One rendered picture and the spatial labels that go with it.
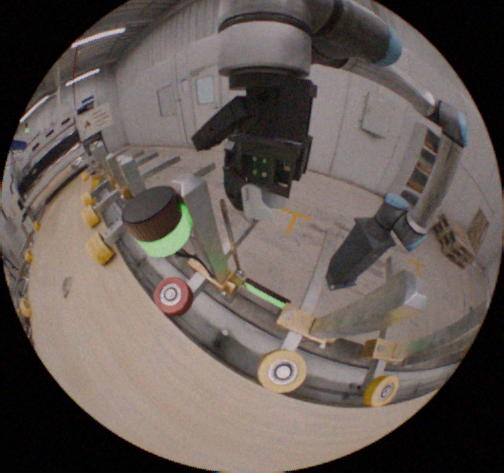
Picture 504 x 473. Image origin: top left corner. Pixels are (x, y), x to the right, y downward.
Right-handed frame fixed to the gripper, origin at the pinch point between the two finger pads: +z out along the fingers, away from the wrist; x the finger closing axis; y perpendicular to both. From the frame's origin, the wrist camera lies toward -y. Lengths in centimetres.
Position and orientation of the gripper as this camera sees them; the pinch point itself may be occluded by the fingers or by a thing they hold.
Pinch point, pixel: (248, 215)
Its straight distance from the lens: 25.4
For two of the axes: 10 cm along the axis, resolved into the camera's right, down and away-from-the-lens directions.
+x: 5.3, -6.1, 5.9
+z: 0.0, 7.0, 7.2
